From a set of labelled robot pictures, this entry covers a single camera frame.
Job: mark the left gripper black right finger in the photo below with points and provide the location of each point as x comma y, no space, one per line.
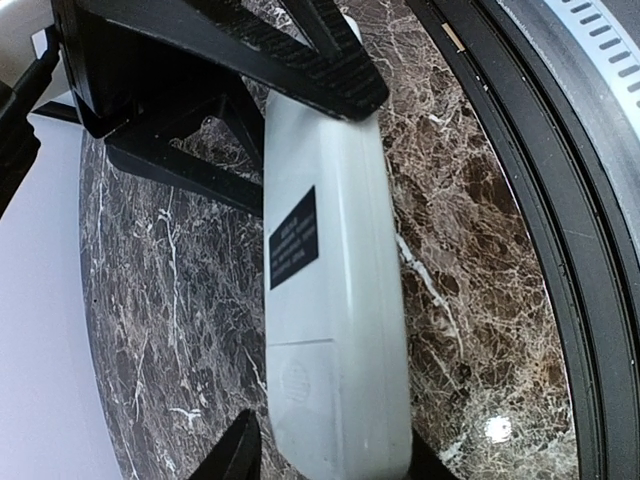
425,464

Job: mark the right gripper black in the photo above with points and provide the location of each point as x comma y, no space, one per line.
140,93

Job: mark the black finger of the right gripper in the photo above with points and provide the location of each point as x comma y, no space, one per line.
327,69

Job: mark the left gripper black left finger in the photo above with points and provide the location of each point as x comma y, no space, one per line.
237,454

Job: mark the white red remote control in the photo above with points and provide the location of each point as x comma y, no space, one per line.
331,273

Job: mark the white battery cover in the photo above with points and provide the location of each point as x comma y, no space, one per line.
303,406

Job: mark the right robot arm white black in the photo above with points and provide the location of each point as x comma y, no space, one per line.
19,144

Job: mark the black front rail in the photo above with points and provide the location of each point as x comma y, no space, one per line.
570,152

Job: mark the right white cable duct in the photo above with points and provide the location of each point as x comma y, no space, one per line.
604,40

